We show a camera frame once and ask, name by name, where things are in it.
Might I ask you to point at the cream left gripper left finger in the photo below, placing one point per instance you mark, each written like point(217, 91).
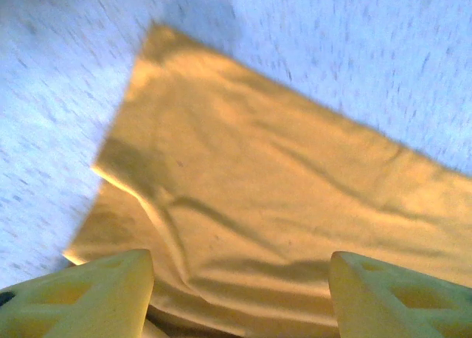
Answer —
point(92, 301)

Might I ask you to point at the yellow t-shirt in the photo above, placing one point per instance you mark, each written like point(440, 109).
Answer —
point(258, 168)

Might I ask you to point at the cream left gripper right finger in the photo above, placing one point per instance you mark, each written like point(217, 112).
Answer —
point(387, 305)

